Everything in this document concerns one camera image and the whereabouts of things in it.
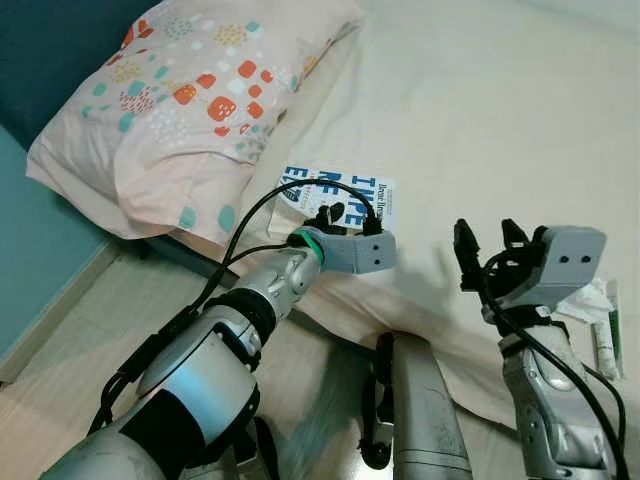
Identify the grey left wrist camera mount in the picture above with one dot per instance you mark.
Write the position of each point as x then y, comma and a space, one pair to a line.
365, 255

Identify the silver right robot leg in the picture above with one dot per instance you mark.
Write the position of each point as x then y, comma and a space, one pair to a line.
425, 410

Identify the white book blue letters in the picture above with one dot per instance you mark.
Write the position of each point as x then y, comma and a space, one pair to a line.
300, 182

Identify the silver robot leg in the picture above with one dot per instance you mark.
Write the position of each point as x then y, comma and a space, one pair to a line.
425, 410
250, 455

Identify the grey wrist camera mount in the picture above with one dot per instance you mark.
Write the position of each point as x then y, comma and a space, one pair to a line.
365, 255
575, 250

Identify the silver left robot leg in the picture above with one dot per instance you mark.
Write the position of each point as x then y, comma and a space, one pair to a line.
250, 455

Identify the pink dotted pillow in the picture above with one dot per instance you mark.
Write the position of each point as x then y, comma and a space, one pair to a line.
200, 110

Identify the white tissue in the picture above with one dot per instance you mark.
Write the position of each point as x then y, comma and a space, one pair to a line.
585, 300

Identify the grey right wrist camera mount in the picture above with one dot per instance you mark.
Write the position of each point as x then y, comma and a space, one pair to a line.
575, 250

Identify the dark teal headboard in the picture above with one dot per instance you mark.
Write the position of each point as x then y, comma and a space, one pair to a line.
50, 60

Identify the cream bed mattress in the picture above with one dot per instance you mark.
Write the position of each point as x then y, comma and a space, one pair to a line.
480, 120

